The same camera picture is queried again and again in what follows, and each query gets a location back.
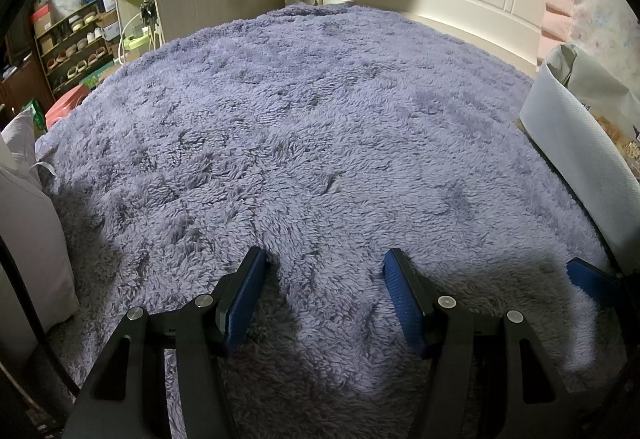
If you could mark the green box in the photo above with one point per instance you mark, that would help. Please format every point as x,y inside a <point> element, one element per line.
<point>35,114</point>

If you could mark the dark wooden cabinet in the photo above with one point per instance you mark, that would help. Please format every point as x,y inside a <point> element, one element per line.
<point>20,84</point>

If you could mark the wooden shoe rack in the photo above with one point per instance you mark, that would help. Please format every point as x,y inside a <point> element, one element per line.
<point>70,49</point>

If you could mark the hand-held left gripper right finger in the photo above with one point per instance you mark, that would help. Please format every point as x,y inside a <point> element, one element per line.
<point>402,299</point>

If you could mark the pink plastic stool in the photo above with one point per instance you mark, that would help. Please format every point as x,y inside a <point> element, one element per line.
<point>67,106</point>

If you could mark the white pillow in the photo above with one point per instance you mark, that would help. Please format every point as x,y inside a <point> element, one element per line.
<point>30,239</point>

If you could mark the purple fluffy blanket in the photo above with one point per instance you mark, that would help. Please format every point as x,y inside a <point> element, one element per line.
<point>300,144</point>

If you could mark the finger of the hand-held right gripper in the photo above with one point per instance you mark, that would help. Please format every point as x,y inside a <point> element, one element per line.
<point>595,281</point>

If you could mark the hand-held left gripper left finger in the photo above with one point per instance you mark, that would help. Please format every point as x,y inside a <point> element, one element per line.
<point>245,299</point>

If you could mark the grey plastic bag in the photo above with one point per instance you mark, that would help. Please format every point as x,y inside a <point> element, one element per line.
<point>585,69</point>

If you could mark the red cardboard box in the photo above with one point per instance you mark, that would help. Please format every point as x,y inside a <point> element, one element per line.
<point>42,16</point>

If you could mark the white storage box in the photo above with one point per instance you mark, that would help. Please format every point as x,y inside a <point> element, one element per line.
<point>565,144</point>

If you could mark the green plastic tub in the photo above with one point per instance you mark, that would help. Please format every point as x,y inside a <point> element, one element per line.
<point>132,41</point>

